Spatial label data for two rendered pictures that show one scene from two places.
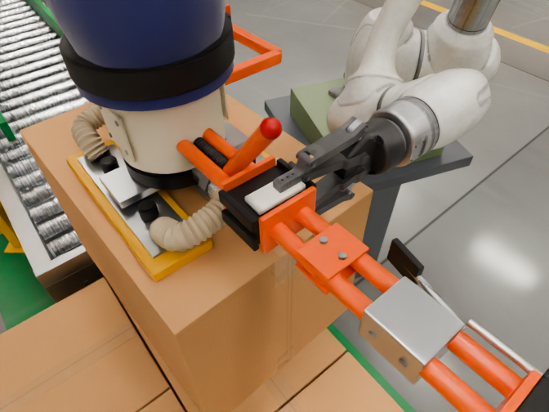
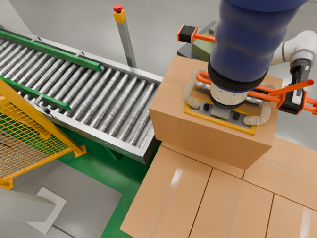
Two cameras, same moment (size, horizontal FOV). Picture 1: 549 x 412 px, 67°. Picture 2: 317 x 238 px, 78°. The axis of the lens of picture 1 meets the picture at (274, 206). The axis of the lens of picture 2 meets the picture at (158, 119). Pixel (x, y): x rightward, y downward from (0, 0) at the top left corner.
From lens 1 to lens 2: 76 cm
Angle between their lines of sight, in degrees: 18
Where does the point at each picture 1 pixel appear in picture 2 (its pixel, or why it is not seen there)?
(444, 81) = (310, 40)
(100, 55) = (251, 79)
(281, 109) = (186, 52)
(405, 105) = (306, 53)
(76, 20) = (249, 72)
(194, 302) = (269, 135)
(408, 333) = not seen: outside the picture
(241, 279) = (274, 123)
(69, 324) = (163, 166)
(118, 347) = (186, 164)
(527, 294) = not seen: hidden behind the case
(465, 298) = not seen: hidden behind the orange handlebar
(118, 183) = (220, 112)
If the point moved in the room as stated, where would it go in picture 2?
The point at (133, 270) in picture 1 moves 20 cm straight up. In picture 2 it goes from (243, 135) to (261, 114)
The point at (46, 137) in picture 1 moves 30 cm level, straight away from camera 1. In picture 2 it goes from (162, 106) to (114, 85)
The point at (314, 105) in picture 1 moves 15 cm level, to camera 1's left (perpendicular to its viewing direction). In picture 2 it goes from (206, 47) to (189, 55)
